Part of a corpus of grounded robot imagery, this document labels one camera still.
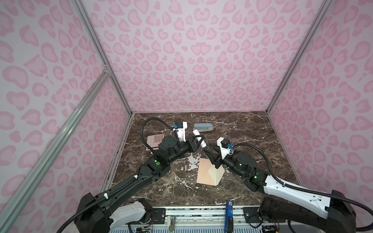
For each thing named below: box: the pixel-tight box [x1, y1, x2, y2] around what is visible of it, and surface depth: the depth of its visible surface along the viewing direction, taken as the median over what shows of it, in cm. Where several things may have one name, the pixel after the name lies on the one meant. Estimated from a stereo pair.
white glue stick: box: [192, 129, 207, 148], surface depth 69 cm
